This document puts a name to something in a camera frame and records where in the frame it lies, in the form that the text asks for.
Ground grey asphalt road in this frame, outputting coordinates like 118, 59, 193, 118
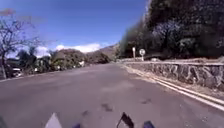
0, 63, 224, 128

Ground distant wooded hill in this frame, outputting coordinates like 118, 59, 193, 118
99, 43, 120, 61

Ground low stone wall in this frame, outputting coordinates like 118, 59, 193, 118
124, 60, 224, 90

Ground robot's own part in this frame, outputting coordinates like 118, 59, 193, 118
116, 112, 136, 128
44, 112, 63, 128

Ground round white road sign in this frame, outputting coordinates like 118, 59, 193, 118
138, 48, 147, 62

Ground dense dark trees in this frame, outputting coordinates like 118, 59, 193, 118
117, 0, 224, 61

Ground white painted road line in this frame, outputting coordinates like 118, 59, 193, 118
123, 65, 224, 112

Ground bare leafless tree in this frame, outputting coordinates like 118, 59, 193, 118
0, 9, 43, 80

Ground row of green trees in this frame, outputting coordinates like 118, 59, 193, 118
15, 46, 113, 74

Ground dry dirt verge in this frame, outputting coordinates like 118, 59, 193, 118
120, 63, 224, 101

